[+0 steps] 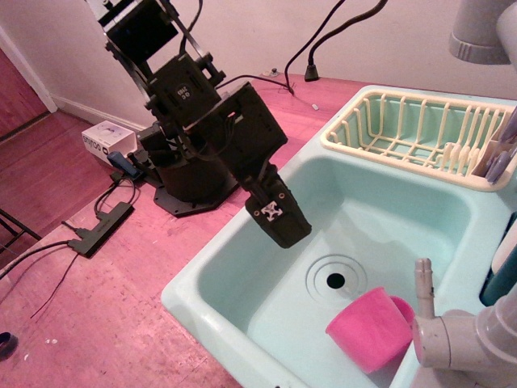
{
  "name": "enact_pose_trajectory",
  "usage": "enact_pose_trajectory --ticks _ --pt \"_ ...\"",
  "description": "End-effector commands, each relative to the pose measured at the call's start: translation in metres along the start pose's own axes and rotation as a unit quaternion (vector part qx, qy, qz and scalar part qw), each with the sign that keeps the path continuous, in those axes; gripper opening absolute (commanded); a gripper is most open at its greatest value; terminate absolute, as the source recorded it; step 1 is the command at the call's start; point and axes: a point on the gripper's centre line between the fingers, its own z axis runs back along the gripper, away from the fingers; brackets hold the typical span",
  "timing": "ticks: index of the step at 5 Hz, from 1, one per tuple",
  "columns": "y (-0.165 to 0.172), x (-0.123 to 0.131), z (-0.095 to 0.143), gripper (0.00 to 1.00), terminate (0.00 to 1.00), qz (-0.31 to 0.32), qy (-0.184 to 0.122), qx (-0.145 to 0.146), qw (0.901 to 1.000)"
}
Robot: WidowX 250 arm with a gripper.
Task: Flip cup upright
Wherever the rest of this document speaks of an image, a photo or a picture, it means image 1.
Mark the cream dish rack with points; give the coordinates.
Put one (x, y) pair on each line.
(444, 137)

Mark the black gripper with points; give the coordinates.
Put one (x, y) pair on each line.
(236, 128)

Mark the purple utensils in rack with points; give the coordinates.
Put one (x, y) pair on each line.
(503, 153)

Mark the teal toy sink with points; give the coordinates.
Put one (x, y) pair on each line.
(262, 311)

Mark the dark round object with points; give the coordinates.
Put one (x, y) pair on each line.
(9, 343)

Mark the white cardboard box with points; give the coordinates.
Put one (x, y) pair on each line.
(106, 137)

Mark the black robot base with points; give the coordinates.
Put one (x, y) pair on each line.
(184, 184)

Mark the beige toy faucet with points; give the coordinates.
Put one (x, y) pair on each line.
(459, 349)

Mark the pink plastic cup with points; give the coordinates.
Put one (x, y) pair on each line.
(373, 330)

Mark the black usb hub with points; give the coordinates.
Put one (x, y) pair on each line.
(89, 241)

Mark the grey lamp head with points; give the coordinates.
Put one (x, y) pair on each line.
(484, 32)

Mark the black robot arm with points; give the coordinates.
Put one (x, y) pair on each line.
(143, 36)

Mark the blue clamp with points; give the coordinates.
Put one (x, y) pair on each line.
(117, 160)

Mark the dark teal bottle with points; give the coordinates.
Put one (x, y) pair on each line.
(502, 275)

